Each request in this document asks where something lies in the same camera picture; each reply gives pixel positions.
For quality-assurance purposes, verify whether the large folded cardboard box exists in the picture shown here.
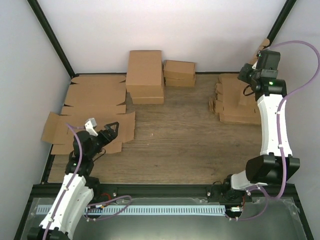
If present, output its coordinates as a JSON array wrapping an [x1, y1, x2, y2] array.
[[125, 50, 164, 98]]

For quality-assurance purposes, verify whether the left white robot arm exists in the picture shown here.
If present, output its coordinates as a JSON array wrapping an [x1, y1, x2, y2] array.
[[27, 118, 120, 240]]

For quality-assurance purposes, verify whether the black frame post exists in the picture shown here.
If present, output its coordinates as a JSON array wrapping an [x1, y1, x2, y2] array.
[[27, 0, 76, 79], [266, 0, 297, 46]]

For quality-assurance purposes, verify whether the left black frame post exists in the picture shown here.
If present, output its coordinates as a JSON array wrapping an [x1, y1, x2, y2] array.
[[27, 0, 76, 79]]

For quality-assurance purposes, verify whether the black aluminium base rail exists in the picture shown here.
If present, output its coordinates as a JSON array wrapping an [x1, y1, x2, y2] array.
[[28, 183, 299, 203]]

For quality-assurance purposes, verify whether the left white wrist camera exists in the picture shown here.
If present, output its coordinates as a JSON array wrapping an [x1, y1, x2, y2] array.
[[84, 118, 98, 137]]

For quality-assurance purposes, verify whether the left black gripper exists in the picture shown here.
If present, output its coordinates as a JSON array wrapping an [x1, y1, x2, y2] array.
[[88, 122, 121, 159]]

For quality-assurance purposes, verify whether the small folded cardboard box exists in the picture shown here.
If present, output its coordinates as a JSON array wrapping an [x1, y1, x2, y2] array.
[[163, 60, 196, 80]]

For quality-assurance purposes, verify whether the stack of flat cardboard blanks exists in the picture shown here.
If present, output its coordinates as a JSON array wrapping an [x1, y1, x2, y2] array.
[[208, 73, 261, 125]]

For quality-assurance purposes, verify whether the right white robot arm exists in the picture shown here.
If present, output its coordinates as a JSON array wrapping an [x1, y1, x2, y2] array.
[[209, 49, 300, 202]]

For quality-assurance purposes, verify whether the light blue cable duct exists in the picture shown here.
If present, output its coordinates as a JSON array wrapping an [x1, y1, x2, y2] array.
[[34, 205, 226, 216]]

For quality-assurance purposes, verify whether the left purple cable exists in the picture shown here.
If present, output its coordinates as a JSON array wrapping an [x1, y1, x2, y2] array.
[[41, 122, 133, 240]]

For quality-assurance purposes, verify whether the small cardboard box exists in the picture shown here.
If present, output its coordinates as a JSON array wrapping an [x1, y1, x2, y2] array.
[[165, 76, 196, 87], [163, 60, 196, 80], [248, 38, 270, 65]]

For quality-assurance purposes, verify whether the large flat cardboard sheet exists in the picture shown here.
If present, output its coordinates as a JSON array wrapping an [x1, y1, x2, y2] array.
[[41, 75, 136, 155]]

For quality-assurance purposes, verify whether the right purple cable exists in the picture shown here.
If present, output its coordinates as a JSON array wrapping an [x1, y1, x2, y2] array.
[[226, 40, 320, 223]]

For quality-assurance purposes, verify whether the right black frame post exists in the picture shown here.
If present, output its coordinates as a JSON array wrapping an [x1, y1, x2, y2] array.
[[266, 0, 297, 46]]

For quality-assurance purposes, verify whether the purple cable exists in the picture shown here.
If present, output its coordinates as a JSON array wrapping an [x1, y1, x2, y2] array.
[[41, 122, 133, 240], [226, 40, 320, 223]]

